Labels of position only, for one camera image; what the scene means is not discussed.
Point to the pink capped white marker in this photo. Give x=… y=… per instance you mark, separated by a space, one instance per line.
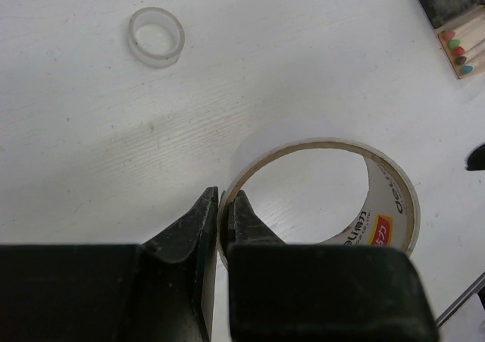
x=470 y=36

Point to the green capped white marker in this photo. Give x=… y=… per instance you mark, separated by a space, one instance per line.
x=465 y=43

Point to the red capped white marker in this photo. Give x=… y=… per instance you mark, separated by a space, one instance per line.
x=469 y=54

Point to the small clear tape roll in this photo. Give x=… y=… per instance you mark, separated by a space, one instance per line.
x=155 y=37

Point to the clear tiered desk organizer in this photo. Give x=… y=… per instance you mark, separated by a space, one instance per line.
x=454 y=16

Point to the large clear tape roll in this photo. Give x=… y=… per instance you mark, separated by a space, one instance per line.
x=390 y=215

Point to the blue capped white marker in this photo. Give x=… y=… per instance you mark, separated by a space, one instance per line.
x=470 y=70

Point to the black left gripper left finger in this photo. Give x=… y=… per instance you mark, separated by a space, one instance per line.
x=159 y=290

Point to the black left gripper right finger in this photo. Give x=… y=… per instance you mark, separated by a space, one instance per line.
x=284 y=292

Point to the black capped white marker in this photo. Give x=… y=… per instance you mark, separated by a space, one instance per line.
x=468 y=60

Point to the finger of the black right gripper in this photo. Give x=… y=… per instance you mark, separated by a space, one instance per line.
x=476 y=160

